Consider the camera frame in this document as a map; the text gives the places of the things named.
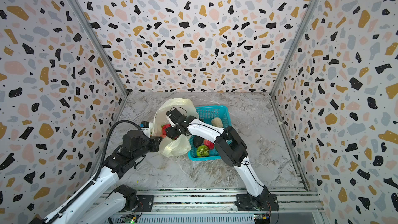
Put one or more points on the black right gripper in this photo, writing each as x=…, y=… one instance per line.
x=173, y=129

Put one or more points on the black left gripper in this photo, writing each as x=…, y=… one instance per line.
x=155, y=142

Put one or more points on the red dragon fruit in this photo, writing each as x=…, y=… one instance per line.
x=164, y=128

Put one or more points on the dark avocado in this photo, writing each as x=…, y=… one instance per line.
x=198, y=141

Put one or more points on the cream plastic bag orange print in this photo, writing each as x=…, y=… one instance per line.
x=172, y=147

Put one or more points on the bright green custard apple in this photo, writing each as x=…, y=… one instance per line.
x=202, y=151

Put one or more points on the cream white pear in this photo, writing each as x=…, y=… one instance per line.
x=217, y=122

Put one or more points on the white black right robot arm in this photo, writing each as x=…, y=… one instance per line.
x=233, y=152

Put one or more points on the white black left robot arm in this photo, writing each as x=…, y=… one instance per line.
x=81, y=208

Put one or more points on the teal plastic basket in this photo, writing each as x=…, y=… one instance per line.
x=215, y=115

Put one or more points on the green circuit board left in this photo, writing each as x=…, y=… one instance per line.
x=130, y=219

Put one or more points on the green circuit board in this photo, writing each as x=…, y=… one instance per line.
x=130, y=219
x=262, y=218

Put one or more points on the green circuit board right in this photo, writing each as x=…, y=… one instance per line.
x=262, y=218

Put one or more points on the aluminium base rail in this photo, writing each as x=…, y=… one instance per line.
x=217, y=206

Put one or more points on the aluminium left corner post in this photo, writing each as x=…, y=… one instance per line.
x=96, y=43

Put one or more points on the aluminium corner post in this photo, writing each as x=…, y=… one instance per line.
x=300, y=32
x=96, y=43

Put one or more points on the aluminium right corner post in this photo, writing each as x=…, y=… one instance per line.
x=300, y=32

